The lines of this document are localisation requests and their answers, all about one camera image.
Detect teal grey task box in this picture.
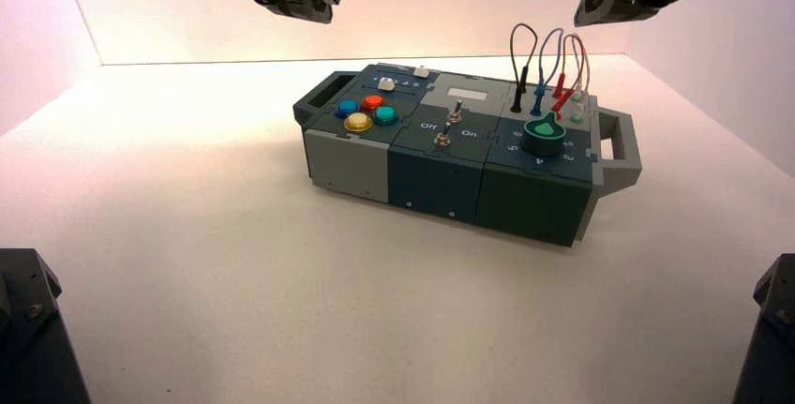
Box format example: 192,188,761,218
292,63,643,248

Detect yellow round push button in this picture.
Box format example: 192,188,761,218
343,112,374,135

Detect green rotary dial knob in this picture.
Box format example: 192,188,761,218
520,112,566,158

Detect white jumper cable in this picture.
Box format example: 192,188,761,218
569,36,592,124

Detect red jumper cable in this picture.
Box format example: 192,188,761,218
549,33,586,121

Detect blue jumper cable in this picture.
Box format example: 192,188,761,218
530,28,565,117

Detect black jumper cable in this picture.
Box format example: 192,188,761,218
509,22,540,113

